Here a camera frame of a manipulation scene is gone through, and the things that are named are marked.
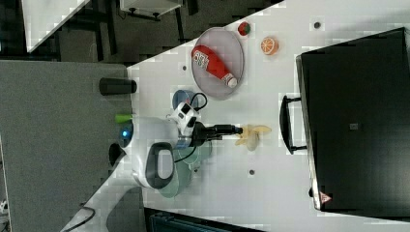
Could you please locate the grey round plate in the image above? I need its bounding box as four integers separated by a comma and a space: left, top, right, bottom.
191, 27, 245, 101

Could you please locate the red strawberry toy on table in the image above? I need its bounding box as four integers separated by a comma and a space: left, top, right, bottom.
238, 21, 250, 36

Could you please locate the red ketchup bottle toy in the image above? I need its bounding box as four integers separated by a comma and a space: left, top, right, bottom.
191, 44, 238, 88

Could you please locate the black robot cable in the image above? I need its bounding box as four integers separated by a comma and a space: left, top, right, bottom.
173, 92, 209, 163

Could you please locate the orange slice toy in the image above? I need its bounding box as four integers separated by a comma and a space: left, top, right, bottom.
260, 37, 278, 55

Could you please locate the black cylinder cup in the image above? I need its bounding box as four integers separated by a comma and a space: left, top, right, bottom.
99, 78, 137, 96

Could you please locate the green mug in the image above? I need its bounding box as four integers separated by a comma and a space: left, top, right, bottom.
175, 142, 213, 171

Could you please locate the blue bowl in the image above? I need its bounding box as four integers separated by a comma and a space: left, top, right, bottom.
172, 90, 198, 109

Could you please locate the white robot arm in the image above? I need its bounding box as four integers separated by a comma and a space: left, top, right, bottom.
120, 116, 243, 189

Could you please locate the yellow peeled banana toy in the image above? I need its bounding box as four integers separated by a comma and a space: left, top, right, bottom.
235, 125, 272, 152

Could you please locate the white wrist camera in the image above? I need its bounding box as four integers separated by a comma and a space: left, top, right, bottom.
169, 102, 200, 136

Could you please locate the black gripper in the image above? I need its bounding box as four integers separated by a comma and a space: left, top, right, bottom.
190, 122, 243, 147

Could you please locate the silver black toaster oven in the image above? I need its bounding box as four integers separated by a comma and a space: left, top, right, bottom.
295, 28, 410, 221

